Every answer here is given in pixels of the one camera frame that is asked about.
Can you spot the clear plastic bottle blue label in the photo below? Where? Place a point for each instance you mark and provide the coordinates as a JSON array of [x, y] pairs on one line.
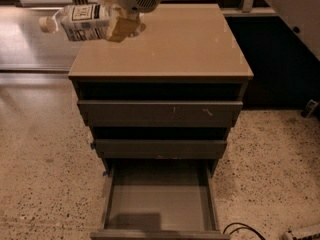
[[79, 22]]

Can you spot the brown drawer cabinet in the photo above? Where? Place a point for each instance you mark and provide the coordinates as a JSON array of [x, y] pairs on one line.
[[186, 53]]

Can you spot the top grey drawer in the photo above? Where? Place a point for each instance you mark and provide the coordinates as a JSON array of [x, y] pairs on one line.
[[159, 113]]

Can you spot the middle grey drawer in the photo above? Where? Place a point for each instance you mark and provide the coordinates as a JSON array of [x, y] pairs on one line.
[[160, 149]]

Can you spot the open bottom grey drawer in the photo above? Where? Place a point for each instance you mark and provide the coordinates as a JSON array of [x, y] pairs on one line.
[[153, 204]]

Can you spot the small dark floor object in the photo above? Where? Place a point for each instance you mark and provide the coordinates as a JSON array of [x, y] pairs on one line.
[[310, 107]]

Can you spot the white power strip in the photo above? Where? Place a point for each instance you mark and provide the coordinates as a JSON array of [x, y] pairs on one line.
[[304, 233]]

